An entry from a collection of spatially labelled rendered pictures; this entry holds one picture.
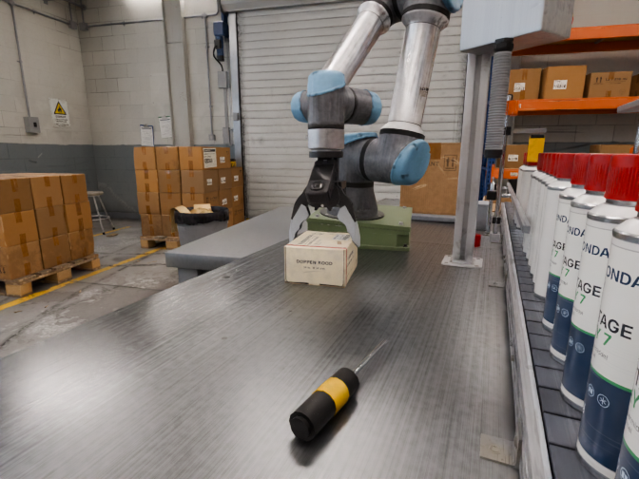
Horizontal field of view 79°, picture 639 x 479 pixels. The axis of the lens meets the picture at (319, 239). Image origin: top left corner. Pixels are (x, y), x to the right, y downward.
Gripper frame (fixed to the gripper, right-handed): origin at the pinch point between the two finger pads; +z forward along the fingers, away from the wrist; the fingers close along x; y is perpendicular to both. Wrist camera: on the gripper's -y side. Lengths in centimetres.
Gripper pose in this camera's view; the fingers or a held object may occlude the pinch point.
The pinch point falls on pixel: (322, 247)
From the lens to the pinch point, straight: 82.6
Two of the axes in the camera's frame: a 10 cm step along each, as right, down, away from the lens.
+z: 0.0, 9.8, 2.1
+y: 2.4, -2.0, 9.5
